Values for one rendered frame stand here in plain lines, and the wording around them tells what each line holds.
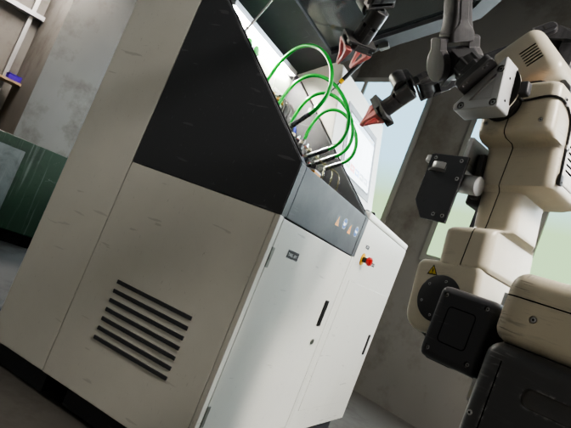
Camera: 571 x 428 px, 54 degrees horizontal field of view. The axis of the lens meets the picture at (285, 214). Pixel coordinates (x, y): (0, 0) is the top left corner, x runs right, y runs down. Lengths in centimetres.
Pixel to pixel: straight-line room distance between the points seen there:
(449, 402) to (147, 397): 247
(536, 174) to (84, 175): 140
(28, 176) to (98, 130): 276
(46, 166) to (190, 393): 339
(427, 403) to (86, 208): 265
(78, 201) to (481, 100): 132
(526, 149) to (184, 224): 96
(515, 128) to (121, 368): 124
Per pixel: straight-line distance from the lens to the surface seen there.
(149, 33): 206
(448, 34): 134
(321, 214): 178
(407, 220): 428
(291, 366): 202
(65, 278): 195
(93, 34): 781
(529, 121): 128
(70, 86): 768
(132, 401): 173
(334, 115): 239
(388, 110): 189
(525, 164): 131
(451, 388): 382
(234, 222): 160
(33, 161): 474
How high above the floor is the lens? 68
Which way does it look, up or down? 5 degrees up
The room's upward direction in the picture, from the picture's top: 22 degrees clockwise
